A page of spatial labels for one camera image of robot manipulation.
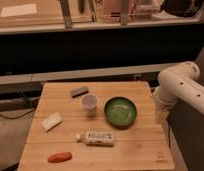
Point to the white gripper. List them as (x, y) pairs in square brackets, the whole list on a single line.
[(162, 106)]

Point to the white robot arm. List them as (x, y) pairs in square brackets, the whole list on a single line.
[(178, 82)]

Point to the green bowl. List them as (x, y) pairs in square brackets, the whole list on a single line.
[(120, 112)]

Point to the white plastic bottle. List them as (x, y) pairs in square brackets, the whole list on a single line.
[(95, 138)]

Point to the grey eraser block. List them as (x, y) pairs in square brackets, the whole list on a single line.
[(79, 91)]

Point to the white sponge block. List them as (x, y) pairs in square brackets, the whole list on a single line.
[(52, 121)]

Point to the metal table leg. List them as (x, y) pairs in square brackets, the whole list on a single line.
[(66, 13)]

